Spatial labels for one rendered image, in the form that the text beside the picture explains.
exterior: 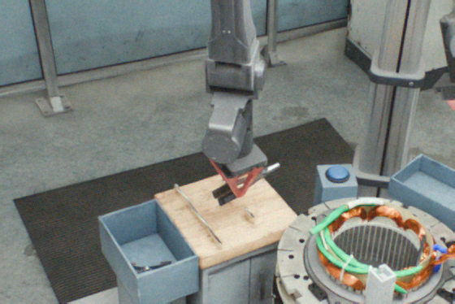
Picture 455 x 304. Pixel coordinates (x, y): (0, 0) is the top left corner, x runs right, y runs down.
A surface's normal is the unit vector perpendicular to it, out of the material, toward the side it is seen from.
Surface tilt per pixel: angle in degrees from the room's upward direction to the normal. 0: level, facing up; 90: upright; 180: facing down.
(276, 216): 0
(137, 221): 90
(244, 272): 90
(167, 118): 0
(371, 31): 86
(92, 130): 0
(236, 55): 100
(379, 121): 90
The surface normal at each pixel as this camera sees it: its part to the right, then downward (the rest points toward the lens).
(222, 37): -0.15, 0.74
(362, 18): -0.86, 0.26
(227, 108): 0.04, -0.66
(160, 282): 0.52, 0.57
